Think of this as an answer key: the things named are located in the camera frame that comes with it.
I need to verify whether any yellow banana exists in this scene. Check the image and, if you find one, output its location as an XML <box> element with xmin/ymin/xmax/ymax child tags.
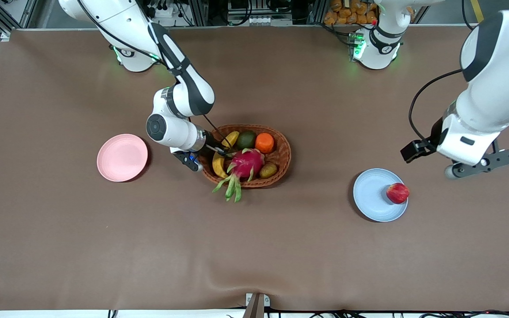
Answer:
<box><xmin>212</xmin><ymin>131</ymin><xmax>240</xmax><ymax>179</ymax></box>

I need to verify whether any red apple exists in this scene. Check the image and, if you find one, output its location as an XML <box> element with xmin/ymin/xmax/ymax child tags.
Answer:
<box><xmin>386</xmin><ymin>183</ymin><xmax>410</xmax><ymax>204</ymax></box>

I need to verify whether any pink dragon fruit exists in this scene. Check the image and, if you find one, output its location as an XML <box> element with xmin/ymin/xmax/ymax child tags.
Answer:
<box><xmin>213</xmin><ymin>148</ymin><xmax>266</xmax><ymax>203</ymax></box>

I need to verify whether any green avocado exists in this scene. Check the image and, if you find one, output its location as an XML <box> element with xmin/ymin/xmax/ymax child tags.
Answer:
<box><xmin>236</xmin><ymin>130</ymin><xmax>257</xmax><ymax>150</ymax></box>

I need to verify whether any orange fruit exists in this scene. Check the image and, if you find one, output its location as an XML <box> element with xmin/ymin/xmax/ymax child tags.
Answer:
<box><xmin>255</xmin><ymin>132</ymin><xmax>275</xmax><ymax>154</ymax></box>

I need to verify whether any blue round plate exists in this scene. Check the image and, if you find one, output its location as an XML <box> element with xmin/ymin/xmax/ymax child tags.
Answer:
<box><xmin>353</xmin><ymin>168</ymin><xmax>409</xmax><ymax>222</ymax></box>

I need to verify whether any brown wicker basket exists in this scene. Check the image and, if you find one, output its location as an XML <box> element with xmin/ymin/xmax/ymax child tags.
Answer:
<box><xmin>197</xmin><ymin>124</ymin><xmax>292</xmax><ymax>188</ymax></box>

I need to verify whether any pink round plate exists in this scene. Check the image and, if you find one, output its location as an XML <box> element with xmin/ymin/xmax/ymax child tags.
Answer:
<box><xmin>97</xmin><ymin>133</ymin><xmax>148</xmax><ymax>182</ymax></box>

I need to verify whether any brown table cloth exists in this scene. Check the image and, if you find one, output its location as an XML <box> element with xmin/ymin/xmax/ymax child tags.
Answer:
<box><xmin>0</xmin><ymin>24</ymin><xmax>509</xmax><ymax>312</ymax></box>

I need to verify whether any white power strip with plugs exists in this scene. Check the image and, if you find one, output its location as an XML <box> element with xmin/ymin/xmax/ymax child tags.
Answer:
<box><xmin>142</xmin><ymin>0</ymin><xmax>185</xmax><ymax>27</ymax></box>

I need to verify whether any orange packaged snacks pile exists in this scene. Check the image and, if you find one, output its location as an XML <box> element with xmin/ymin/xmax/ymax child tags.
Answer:
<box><xmin>324</xmin><ymin>0</ymin><xmax>414</xmax><ymax>25</ymax></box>

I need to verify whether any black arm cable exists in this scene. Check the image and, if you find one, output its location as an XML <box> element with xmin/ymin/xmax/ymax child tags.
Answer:
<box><xmin>409</xmin><ymin>68</ymin><xmax>465</xmax><ymax>143</ymax></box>
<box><xmin>78</xmin><ymin>0</ymin><xmax>231</xmax><ymax>148</ymax></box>

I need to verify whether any grey metal camera bracket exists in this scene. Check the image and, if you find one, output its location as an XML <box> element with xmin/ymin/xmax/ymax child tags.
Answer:
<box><xmin>242</xmin><ymin>292</ymin><xmax>270</xmax><ymax>318</ymax></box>

